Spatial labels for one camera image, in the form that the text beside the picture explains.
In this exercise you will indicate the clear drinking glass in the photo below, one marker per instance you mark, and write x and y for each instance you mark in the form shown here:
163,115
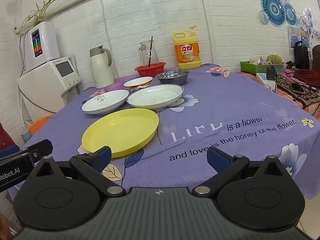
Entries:
144,52

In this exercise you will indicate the medium blue paper fan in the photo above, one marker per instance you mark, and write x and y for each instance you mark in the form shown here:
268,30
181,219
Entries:
290,14

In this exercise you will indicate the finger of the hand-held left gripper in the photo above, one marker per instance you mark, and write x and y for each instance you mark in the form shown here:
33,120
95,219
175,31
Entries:
40,148

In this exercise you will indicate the white water purifier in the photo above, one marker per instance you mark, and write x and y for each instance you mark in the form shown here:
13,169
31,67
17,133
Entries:
47,45

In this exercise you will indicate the large blue paper fan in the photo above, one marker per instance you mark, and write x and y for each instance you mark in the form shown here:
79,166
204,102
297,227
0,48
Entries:
273,8

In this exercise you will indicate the white thermos jug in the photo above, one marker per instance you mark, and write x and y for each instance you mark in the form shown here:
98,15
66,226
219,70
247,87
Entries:
101,70

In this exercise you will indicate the purple floral tablecloth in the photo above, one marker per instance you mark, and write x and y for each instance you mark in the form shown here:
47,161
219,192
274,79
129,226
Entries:
225,100

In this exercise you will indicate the wall poster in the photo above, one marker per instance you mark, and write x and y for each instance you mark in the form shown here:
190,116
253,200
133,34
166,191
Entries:
295,37

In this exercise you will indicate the yellow detergent bottle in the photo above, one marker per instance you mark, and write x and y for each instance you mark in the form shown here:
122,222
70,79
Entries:
187,55

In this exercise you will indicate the black appliance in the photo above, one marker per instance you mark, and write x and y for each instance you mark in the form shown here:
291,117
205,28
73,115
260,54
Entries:
301,55

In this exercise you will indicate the stainless steel bowl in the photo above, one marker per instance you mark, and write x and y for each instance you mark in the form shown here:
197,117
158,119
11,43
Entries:
172,77

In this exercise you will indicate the white appliance with screen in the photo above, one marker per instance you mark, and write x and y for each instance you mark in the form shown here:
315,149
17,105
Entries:
42,85

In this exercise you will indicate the white wall conduit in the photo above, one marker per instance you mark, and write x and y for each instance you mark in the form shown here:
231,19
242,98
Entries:
205,17

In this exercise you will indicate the dark red object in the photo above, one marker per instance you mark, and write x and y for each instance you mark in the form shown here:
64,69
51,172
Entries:
7,137

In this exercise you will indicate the green potted plant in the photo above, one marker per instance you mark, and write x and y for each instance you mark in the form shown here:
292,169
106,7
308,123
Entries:
40,12

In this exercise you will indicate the white power strip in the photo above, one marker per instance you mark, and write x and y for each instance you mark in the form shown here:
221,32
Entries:
262,78

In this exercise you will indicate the yellow plastic plate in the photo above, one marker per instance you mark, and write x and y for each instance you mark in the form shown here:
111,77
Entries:
120,130

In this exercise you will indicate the dark red knitted cloth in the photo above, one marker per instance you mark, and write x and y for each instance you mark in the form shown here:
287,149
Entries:
307,77

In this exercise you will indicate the black stirring stick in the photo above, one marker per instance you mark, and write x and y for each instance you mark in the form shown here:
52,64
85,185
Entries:
151,47

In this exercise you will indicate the red-patterned white bowl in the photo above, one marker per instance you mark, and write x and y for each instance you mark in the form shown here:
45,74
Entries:
137,83

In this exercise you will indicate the red plastic colander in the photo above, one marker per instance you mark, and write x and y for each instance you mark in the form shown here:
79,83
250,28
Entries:
150,71

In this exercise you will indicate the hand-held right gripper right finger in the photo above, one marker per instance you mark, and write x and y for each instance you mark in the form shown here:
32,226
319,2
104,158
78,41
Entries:
217,158

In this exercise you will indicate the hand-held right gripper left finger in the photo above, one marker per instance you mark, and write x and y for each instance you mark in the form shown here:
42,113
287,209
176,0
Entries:
106,155

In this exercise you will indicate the grey-blue cup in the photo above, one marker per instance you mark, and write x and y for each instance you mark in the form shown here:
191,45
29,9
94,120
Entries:
26,135

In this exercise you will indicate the black power adapter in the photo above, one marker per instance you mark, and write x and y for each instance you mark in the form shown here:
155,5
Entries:
270,73

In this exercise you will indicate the white flower-print plate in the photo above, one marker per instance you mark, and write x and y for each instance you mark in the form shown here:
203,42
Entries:
107,102

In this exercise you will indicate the green box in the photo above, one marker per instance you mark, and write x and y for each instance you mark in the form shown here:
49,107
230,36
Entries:
250,68

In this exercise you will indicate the brown patterned cloth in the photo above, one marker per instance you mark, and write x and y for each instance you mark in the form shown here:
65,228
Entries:
307,95

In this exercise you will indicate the yellow fluffy scrubber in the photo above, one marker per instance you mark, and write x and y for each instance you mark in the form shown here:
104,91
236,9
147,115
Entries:
273,58

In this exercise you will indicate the white blue-rimmed plate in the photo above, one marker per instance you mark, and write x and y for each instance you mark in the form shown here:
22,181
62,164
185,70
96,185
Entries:
155,96

